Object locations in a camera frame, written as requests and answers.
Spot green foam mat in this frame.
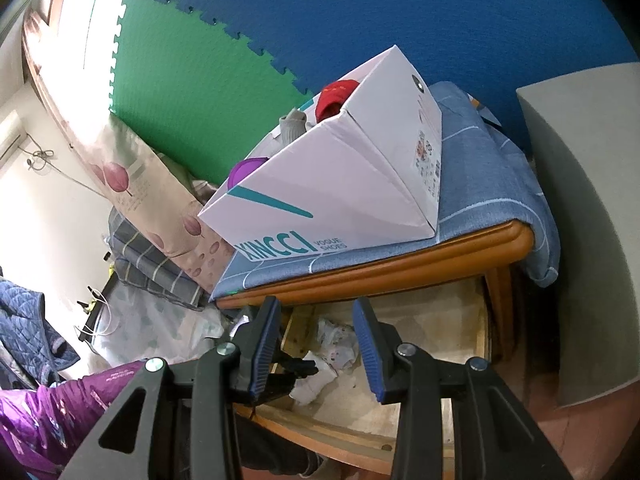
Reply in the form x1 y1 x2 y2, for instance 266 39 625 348
106 0 322 184

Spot white socks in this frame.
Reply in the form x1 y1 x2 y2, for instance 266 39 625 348
289 351 339 407

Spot white shoe box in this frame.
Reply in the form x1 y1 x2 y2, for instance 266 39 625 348
197 45 444 264

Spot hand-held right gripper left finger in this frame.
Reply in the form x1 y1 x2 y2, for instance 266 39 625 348
65 295 282 480

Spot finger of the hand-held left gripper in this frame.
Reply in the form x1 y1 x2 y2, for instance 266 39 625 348
271 355 321 387

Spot grey box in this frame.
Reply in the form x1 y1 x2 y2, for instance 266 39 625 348
515 61 640 409

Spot white charger cable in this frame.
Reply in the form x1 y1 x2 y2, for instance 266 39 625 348
74 285 117 343

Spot person's left forearm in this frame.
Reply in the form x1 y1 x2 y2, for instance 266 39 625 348
0 357 147 480

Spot patterned white underwear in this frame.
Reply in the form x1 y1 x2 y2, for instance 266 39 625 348
314 316 359 372

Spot grey sock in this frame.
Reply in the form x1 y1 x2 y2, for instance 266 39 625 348
276 108 309 147

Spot thin wall cable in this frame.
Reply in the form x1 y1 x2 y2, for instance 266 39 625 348
25 132 109 197

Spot blue checked cloth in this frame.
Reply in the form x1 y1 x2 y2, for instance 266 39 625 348
209 81 562 304

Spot red sock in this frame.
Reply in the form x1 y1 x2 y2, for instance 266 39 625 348
314 79 362 124

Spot clear plastic bedding bag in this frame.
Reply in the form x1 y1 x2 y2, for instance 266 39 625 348
79 279 227 367

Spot floral pink pillow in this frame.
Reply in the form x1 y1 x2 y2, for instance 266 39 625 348
22 10 237 294

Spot purple underwear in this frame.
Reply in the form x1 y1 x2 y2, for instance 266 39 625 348
228 156 272 187

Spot blue foam mat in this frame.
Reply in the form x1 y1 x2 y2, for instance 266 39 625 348
131 0 640 157

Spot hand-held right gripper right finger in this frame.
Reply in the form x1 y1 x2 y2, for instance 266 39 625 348
351 298 574 480

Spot blue quilted jacket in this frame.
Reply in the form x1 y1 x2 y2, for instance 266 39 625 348
0 266 82 392

